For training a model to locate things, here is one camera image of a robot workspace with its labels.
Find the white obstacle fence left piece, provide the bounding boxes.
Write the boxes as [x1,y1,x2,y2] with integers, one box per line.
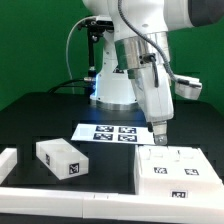
[0,148,17,185]

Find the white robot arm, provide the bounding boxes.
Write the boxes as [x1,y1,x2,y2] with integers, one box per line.
[82,0,224,145]

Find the black camera on stand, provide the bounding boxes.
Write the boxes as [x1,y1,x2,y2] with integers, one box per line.
[78,16,114,33]

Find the white obstacle fence front bar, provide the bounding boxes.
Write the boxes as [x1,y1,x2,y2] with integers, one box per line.
[0,187,224,224]

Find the white door panel with tags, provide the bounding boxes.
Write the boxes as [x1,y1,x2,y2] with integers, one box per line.
[174,147,221,183]

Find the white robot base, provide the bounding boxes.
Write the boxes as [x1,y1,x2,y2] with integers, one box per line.
[89,36,144,111]

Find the black cable bundle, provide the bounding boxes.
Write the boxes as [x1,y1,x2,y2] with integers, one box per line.
[47,79,98,95]

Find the white cabinet top block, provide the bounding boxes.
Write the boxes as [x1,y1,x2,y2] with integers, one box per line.
[36,138,89,180]

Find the white cabinet body box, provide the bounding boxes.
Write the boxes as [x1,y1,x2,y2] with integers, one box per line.
[134,146,224,199]

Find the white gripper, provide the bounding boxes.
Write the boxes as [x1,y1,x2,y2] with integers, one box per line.
[129,65,174,145]

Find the grey cable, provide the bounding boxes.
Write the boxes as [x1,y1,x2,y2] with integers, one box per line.
[65,17,92,96]

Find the white sheet with tags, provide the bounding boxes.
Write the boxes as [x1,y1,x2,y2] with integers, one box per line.
[71,123,154,145]

